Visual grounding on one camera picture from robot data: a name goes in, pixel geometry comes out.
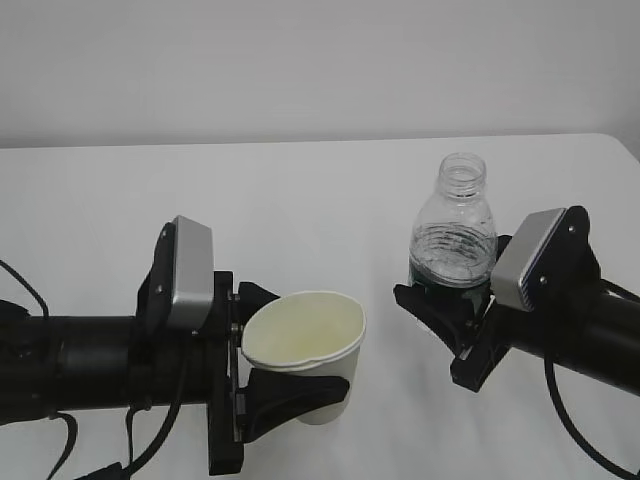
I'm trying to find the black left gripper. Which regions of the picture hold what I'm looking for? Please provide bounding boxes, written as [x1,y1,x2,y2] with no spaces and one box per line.
[198,271,350,475]

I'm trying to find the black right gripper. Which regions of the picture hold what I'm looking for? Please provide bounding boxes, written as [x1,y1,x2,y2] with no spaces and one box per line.
[393,234,526,393]

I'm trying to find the white paper cup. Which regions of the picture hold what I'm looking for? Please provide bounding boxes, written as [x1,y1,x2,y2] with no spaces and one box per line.
[240,290,367,427]

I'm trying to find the clear plastic water bottle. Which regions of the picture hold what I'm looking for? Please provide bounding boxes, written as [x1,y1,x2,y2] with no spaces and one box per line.
[409,152,498,290]

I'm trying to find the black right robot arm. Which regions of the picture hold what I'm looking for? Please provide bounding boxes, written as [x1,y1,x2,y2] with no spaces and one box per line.
[393,249,639,394]

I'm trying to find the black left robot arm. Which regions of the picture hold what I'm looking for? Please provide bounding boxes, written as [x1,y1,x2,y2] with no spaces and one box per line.
[1,271,350,479]

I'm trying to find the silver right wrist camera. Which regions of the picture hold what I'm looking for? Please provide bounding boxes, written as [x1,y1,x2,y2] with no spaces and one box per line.
[490,205,601,313]

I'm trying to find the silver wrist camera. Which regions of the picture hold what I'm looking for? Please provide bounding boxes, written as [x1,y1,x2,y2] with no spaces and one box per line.
[490,205,601,313]
[135,215,214,337]

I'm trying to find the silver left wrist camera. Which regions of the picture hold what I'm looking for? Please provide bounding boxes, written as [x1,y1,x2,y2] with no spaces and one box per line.
[135,215,214,337]

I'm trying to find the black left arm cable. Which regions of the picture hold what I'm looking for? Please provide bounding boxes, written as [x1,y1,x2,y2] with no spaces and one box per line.
[0,259,189,480]

